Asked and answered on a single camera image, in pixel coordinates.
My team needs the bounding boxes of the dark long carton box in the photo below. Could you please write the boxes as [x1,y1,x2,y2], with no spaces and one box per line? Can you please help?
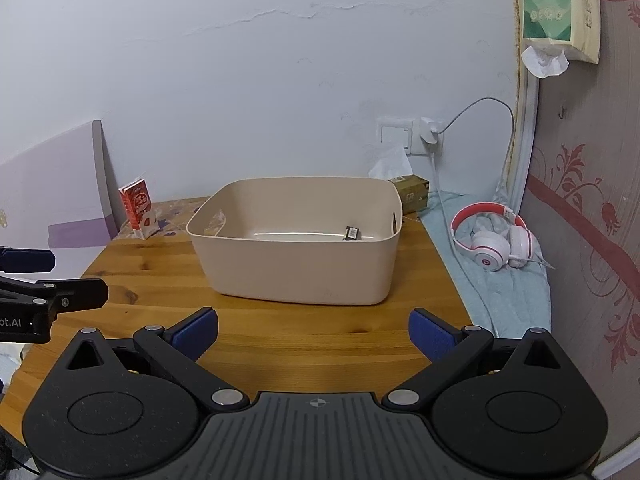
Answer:
[343,226,361,240]

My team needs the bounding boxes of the green hanging tissue pack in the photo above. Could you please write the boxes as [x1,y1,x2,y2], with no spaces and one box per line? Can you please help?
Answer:
[521,0,601,79]

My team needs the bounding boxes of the white purple board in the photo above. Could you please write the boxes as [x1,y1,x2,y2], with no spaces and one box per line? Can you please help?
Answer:
[1,120,117,278]

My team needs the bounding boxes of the white charger cable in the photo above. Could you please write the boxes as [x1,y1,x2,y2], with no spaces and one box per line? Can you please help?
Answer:
[429,96,518,271]

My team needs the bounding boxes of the white wall socket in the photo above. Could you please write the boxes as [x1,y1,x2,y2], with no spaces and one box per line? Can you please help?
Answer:
[376,116,413,155]

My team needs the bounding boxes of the white bed headboard frame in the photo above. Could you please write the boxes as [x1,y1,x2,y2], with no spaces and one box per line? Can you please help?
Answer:
[499,0,539,212]

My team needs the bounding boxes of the beige plastic storage bin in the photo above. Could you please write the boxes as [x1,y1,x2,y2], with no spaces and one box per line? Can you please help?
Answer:
[186,177,402,306]

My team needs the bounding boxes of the red milk carton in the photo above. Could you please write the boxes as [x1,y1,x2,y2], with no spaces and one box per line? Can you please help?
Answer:
[118,178,160,240]

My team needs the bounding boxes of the light blue blanket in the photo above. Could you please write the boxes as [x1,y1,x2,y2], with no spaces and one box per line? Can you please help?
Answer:
[421,190,551,338]

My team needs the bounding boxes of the red white headphones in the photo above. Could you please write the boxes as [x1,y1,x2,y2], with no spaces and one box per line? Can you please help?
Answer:
[449,202,550,272]

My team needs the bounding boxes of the gold tissue box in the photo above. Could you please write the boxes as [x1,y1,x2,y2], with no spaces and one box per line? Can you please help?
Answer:
[369,143,430,214]

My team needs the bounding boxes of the white charger plug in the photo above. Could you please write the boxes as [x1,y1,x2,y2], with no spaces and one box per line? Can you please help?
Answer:
[419,117,445,148]

